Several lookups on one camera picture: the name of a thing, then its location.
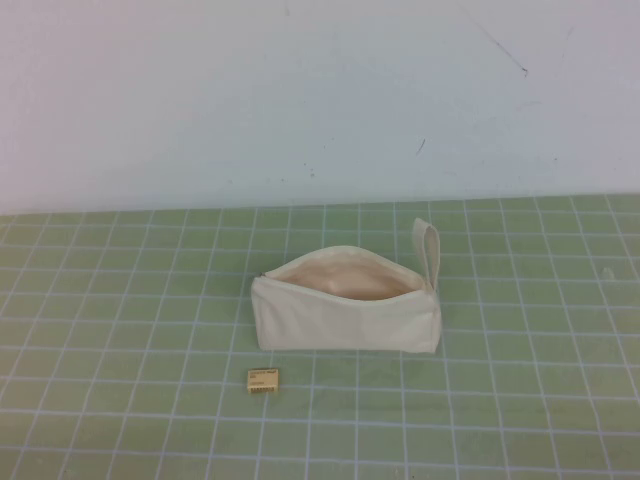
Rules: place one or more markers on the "green grid cutting mat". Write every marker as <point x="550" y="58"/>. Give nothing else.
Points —
<point x="125" y="350"/>

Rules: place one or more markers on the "small beige eraser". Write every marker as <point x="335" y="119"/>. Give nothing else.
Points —
<point x="263" y="381"/>

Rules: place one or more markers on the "cream fabric pencil case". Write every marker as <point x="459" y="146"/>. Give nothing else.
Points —
<point x="345" y="325"/>

